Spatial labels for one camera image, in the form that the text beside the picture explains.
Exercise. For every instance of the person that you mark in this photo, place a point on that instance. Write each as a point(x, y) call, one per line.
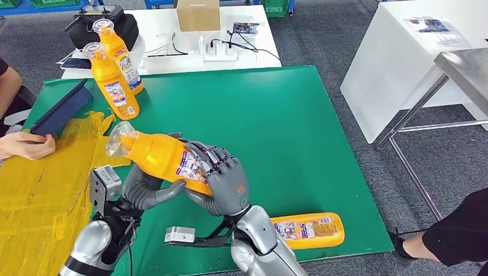
point(7, 87)
point(457, 232)

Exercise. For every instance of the green plastic crate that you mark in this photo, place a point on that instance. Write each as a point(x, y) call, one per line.
point(275, 9)
point(9, 3)
point(53, 3)

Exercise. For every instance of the black left camera bracket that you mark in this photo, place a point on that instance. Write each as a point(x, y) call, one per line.
point(114, 213)

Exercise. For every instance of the orange detergent bottle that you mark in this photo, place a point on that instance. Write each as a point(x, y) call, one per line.
point(127, 64)
point(114, 95)
point(160, 156)
point(312, 230)

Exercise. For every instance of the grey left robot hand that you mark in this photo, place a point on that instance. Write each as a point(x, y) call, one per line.
point(141, 190)

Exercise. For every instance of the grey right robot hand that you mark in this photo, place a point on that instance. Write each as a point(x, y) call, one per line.
point(228, 186)

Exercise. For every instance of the black camera bracket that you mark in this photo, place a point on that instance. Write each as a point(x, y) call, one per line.
point(213, 240)
point(114, 213)

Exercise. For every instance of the white power strip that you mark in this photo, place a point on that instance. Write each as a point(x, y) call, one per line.
point(219, 58)

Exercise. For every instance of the black right camera bracket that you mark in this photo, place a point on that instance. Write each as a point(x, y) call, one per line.
point(213, 240)

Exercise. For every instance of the brown cardboard box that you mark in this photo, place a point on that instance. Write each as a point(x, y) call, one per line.
point(198, 17)

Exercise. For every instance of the white boxy table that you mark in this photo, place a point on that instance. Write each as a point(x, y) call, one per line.
point(389, 64)

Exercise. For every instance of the person's hand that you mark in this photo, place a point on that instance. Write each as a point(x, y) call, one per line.
point(26, 146)

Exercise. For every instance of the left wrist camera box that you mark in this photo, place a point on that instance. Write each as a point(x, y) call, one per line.
point(106, 179)

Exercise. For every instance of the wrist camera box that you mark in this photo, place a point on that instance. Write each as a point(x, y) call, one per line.
point(106, 179)
point(179, 234)

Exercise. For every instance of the white desk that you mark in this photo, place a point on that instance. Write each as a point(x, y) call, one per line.
point(160, 23)

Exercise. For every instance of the stainless steel table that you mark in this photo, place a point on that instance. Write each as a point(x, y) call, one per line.
point(469, 72)

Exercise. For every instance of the black carry case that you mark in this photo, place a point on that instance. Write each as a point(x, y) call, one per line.
point(82, 38)

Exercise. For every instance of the printed paper sheet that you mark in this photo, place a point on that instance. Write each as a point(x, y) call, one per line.
point(431, 26)

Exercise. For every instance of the black smartphone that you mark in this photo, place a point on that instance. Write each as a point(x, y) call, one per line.
point(72, 63)

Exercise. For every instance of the tablet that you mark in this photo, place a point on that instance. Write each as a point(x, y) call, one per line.
point(65, 108)

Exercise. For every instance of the printed leaflet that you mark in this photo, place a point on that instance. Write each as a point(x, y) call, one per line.
point(246, 28)

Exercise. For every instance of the black remote controller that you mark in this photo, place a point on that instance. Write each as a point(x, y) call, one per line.
point(84, 13)

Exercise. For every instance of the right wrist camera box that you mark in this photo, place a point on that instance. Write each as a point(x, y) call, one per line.
point(179, 234)

